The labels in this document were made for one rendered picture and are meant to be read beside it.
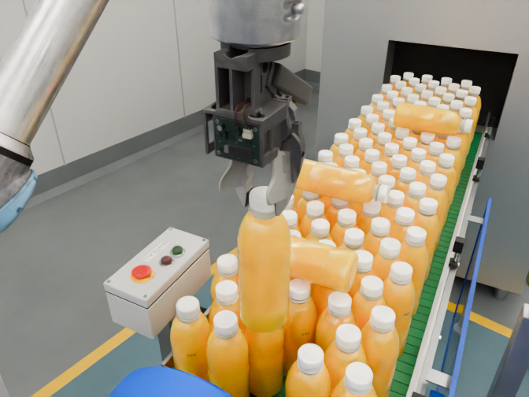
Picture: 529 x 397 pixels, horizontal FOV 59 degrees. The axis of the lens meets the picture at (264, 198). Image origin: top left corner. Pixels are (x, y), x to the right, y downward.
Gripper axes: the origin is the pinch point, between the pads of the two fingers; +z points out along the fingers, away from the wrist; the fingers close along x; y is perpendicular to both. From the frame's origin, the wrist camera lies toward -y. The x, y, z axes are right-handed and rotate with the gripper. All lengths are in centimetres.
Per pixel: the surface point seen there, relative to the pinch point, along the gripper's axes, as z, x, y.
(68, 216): 138, -204, -117
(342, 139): 25, -14, -76
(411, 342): 46, 20, -30
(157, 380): 13.6, -2.9, 20.3
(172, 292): 30.3, -22.1, -5.3
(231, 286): 25.0, -10.0, -7.1
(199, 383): 12.8, 2.0, 18.9
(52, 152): 111, -238, -142
